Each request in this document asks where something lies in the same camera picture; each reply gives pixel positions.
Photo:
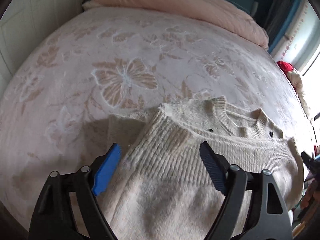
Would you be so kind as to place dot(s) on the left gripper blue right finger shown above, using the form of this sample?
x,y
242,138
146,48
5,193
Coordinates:
x,y
214,167

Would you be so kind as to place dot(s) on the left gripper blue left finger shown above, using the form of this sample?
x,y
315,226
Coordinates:
x,y
106,169

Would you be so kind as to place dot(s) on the cream knit sweater black hearts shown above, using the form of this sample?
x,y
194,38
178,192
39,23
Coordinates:
x,y
161,188

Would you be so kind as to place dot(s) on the pink floral bed blanket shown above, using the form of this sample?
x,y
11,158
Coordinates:
x,y
54,112

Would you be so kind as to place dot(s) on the cream cloth on windowsill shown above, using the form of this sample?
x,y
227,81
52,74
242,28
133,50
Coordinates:
x,y
297,83

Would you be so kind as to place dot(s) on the red cloth on windowsill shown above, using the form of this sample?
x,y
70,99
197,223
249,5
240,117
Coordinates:
x,y
285,67

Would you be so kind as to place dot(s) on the pink folded duvet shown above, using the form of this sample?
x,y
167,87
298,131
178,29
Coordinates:
x,y
217,12

